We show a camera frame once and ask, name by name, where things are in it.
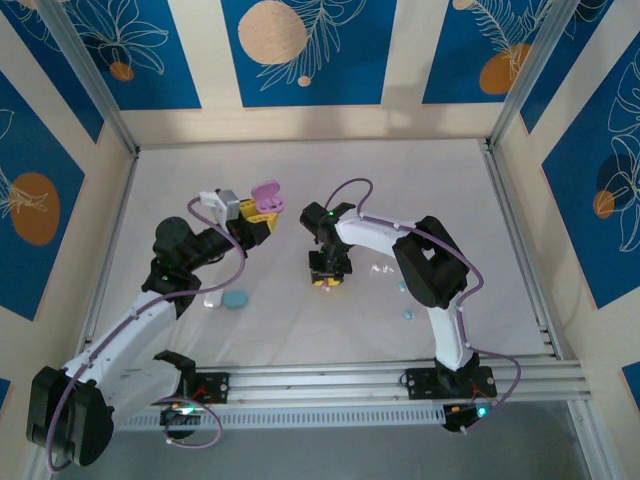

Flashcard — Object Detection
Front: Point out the aluminium side rail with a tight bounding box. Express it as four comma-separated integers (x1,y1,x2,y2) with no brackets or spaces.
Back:
79,149,141,351
477,139,564,361

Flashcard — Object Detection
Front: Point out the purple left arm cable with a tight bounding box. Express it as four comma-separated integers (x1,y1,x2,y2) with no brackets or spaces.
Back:
44,197,249,474

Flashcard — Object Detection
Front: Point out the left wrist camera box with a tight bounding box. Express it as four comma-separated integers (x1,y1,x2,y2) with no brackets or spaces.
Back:
198,188,241,225

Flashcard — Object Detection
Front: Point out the pink earbud charging case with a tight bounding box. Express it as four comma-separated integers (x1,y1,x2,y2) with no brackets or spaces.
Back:
249,179,287,214

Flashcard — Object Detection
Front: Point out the wide aluminium mounting rail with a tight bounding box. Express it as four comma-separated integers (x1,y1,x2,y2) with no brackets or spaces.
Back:
107,357,594,416

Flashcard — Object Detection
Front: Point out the aluminium frame post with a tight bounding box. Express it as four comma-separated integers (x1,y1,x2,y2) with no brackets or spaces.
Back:
487,0,576,151
37,0,141,156

